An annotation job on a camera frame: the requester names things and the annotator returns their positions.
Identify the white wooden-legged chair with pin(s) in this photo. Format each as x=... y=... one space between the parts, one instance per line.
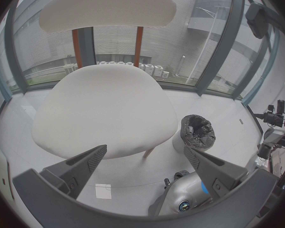
x=104 y=108

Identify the black plastic bag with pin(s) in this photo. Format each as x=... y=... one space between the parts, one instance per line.
x=205 y=140

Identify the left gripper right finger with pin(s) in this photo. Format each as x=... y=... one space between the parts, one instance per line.
x=213 y=174

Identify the window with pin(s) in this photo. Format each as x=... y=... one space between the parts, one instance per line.
x=232 y=32

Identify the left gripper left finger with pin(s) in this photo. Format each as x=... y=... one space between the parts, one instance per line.
x=80 y=170

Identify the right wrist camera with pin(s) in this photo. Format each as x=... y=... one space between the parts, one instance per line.
x=271 y=108

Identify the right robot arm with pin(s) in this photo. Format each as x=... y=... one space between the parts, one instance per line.
x=275 y=138

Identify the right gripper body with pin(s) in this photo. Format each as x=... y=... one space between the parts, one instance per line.
x=270 y=120

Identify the white paper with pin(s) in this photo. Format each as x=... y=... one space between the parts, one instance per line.
x=191 y=129

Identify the white trash bin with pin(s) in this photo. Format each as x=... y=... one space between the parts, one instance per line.
x=178 y=142

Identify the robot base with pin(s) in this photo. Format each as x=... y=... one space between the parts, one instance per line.
x=187 y=191

